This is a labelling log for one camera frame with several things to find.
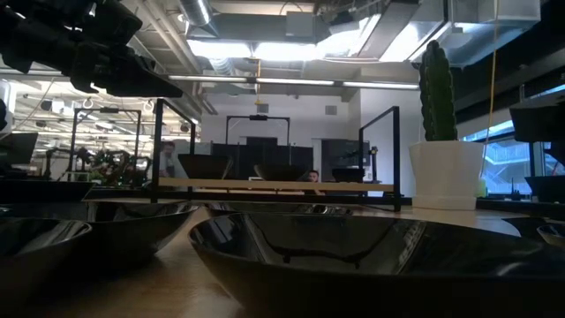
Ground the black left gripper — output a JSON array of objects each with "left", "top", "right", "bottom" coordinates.
[{"left": 70, "top": 26, "right": 183, "bottom": 97}]

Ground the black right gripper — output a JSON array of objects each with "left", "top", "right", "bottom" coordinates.
[{"left": 509, "top": 103, "right": 565, "bottom": 171}]

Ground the black bowls rack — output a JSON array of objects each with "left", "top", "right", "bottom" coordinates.
[{"left": 331, "top": 168, "right": 367, "bottom": 184}]

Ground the small black square plate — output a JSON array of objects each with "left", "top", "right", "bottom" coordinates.
[{"left": 524, "top": 175, "right": 565, "bottom": 204}]

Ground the large glass window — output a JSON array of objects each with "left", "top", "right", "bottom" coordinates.
[{"left": 456, "top": 83, "right": 565, "bottom": 198}]

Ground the person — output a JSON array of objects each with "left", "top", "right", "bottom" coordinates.
[
  {"left": 157, "top": 140, "right": 178, "bottom": 178},
  {"left": 305, "top": 170, "right": 327, "bottom": 196}
]

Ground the black background robot station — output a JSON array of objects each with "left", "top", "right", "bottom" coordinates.
[{"left": 41, "top": 148, "right": 154, "bottom": 186}]

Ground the bright ceiling light panel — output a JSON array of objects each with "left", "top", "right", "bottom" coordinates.
[{"left": 187, "top": 38, "right": 319, "bottom": 63}]

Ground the white hexagonal plant pot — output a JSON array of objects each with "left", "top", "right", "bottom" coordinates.
[{"left": 408, "top": 140, "right": 486, "bottom": 211}]

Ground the yellow ceiling pendant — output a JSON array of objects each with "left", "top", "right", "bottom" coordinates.
[{"left": 253, "top": 57, "right": 264, "bottom": 106}]

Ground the green cactus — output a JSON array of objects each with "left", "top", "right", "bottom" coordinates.
[{"left": 418, "top": 39, "right": 459, "bottom": 142}]

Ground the dark computer monitor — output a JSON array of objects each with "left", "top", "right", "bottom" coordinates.
[{"left": 0, "top": 132, "right": 40, "bottom": 167}]

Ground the black partition panel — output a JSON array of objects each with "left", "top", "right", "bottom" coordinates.
[{"left": 210, "top": 135, "right": 315, "bottom": 181}]

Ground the grey ceiling box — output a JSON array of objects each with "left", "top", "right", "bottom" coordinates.
[{"left": 285, "top": 11, "right": 317, "bottom": 39}]

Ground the dark cabinet panel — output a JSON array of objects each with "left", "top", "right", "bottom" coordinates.
[{"left": 320, "top": 139, "right": 373, "bottom": 182}]

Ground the black robot cell frame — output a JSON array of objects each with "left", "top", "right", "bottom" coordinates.
[
  {"left": 225, "top": 114, "right": 291, "bottom": 178},
  {"left": 70, "top": 107, "right": 143, "bottom": 180}
]

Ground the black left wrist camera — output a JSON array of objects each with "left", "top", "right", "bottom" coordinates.
[{"left": 94, "top": 0, "right": 145, "bottom": 45}]

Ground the silver round ventilation duct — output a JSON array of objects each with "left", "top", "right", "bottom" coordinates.
[{"left": 178, "top": 0, "right": 214, "bottom": 27}]

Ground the large rectangular air duct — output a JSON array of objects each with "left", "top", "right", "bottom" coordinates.
[{"left": 317, "top": 0, "right": 542, "bottom": 68}]

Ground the black camera stand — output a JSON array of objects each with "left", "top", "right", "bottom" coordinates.
[{"left": 368, "top": 145, "right": 380, "bottom": 183}]

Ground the wooden shelf with black frame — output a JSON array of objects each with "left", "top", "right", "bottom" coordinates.
[{"left": 151, "top": 97, "right": 403, "bottom": 212}]

